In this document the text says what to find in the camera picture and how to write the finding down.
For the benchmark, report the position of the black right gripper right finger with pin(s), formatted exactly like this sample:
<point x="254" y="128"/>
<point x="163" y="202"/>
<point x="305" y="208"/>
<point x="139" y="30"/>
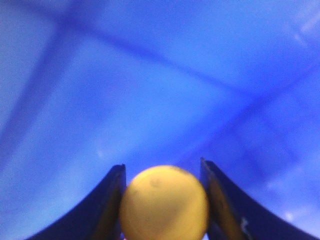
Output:
<point x="234" y="215"/>

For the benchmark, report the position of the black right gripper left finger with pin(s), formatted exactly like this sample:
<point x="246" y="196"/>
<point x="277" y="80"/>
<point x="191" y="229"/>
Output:
<point x="96" y="217"/>

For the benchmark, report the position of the yellow round push button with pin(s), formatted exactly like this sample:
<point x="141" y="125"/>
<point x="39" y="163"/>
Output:
<point x="164" y="203"/>

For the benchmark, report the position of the blue plastic crate right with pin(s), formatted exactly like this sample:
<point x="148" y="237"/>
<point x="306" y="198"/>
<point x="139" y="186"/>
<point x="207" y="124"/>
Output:
<point x="87" y="84"/>

